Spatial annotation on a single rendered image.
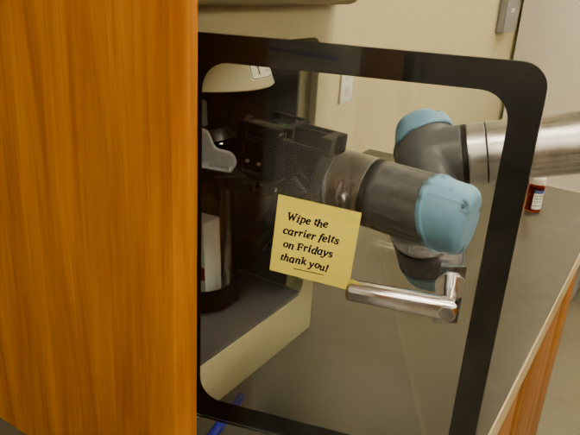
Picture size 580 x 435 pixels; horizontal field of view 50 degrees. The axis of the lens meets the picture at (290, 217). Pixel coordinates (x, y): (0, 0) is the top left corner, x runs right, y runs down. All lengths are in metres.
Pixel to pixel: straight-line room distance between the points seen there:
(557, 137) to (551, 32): 2.81
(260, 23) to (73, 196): 0.27
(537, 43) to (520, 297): 2.55
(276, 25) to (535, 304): 0.68
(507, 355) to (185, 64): 0.68
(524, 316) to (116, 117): 0.79
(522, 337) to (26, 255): 0.73
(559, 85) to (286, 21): 2.93
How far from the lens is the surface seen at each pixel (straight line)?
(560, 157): 0.78
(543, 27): 3.58
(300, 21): 0.75
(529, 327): 1.07
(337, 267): 0.56
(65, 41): 0.53
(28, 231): 0.63
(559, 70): 3.58
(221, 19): 0.63
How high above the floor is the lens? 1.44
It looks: 21 degrees down
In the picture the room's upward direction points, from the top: 4 degrees clockwise
